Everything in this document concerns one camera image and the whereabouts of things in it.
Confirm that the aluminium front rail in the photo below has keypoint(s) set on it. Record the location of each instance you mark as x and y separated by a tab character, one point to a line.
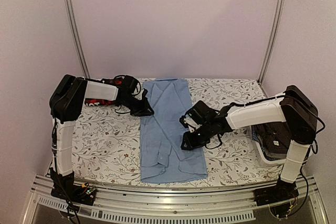
135	204

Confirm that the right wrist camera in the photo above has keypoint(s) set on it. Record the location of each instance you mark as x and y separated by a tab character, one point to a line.
189	123

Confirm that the black striped shirt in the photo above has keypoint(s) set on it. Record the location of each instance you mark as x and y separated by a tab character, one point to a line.
275	138

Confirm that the left aluminium frame post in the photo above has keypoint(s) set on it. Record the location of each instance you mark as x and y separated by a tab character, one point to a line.
76	38

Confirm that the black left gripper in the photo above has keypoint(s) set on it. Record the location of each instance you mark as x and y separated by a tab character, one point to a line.
143	111

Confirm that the light blue long sleeve shirt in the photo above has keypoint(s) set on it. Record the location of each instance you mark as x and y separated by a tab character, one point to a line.
161	158

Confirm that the right aluminium frame post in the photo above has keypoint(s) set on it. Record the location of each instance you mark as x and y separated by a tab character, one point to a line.
271	41

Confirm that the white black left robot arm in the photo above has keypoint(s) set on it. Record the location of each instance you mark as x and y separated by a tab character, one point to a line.
66	103

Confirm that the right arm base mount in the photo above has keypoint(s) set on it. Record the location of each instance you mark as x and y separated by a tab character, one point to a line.
279	192

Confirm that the aluminium frame post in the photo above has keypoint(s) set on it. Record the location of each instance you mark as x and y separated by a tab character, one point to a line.
76	38
271	41

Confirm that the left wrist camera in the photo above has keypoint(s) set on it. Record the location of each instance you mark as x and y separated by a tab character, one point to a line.
142	94

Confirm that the floral patterned table cloth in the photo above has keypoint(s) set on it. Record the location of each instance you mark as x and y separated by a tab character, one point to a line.
106	144

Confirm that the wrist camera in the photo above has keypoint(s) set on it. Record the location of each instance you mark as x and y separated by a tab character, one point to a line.
142	94
189	123

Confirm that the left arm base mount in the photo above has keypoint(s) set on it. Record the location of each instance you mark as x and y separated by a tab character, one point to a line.
82	194

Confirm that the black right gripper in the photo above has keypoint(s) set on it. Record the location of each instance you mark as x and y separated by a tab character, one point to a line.
190	144

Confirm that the white plastic laundry basket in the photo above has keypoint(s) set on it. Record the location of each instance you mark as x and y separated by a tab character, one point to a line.
260	158

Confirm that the blue checked shirt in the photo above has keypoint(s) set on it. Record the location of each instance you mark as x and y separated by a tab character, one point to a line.
255	137

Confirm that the red black plaid shirt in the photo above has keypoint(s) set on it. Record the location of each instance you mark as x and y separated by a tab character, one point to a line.
102	92

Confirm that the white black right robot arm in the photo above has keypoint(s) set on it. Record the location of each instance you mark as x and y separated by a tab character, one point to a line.
291	107

